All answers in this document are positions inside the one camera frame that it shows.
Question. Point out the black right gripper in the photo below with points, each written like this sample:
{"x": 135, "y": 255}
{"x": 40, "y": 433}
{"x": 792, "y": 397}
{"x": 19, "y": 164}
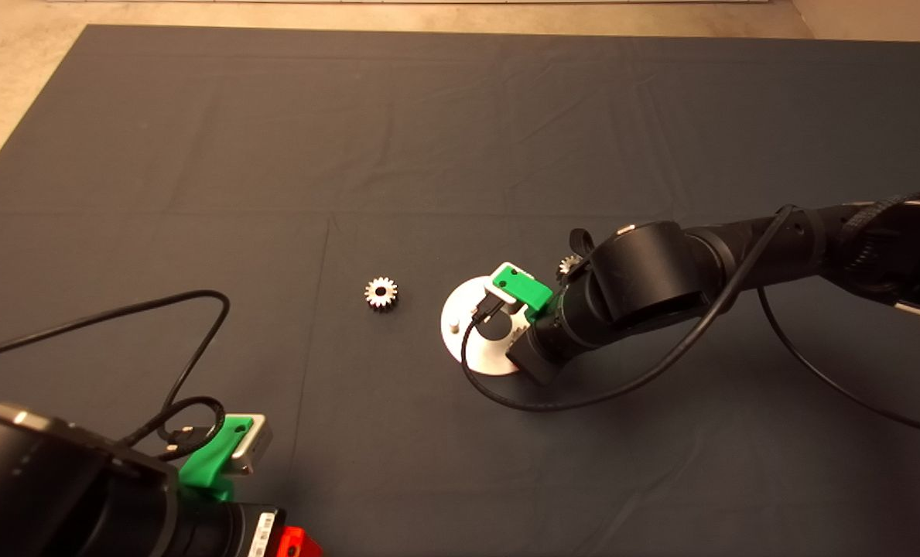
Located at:
{"x": 543, "y": 352}

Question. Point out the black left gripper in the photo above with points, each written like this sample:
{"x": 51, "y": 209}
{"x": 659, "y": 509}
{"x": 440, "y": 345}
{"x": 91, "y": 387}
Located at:
{"x": 220, "y": 534}

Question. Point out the small steel planetary gear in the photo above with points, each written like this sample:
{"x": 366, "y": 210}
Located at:
{"x": 565, "y": 268}
{"x": 371, "y": 295}

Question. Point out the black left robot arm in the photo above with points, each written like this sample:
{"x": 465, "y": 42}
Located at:
{"x": 34, "y": 480}

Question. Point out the round metal carrier plate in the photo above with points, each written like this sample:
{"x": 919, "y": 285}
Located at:
{"x": 453, "y": 305}

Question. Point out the dark grey table cloth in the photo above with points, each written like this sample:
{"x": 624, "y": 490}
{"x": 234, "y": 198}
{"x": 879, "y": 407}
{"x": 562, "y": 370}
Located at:
{"x": 429, "y": 155}

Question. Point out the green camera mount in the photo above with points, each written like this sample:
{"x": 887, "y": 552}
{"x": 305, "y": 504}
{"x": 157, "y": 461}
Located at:
{"x": 521, "y": 286}
{"x": 208, "y": 464}

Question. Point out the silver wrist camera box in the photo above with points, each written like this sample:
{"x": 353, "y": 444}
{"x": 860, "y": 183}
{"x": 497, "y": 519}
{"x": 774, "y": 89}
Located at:
{"x": 498, "y": 298}
{"x": 254, "y": 445}

